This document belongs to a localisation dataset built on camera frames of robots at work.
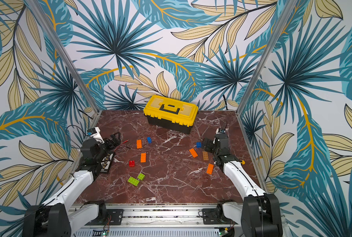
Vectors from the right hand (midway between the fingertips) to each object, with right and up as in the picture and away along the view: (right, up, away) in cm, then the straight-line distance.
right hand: (210, 141), depth 87 cm
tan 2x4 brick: (-2, -10, +8) cm, 13 cm away
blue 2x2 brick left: (-39, 0, +13) cm, 41 cm away
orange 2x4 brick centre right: (-9, -8, +10) cm, 16 cm away
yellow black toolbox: (-21, +16, +9) cm, 28 cm away
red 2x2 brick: (-48, -14, +3) cm, 50 cm away
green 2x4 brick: (-45, -22, -3) cm, 50 cm away
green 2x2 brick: (-41, -20, -2) cm, 45 cm away
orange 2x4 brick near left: (-41, -10, +7) cm, 43 cm away
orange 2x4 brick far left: (-46, -3, +13) cm, 48 cm away
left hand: (-55, +3, -4) cm, 56 cm away
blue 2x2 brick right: (-5, -3, +12) cm, 14 cm away
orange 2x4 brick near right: (0, -17, +2) cm, 17 cm away
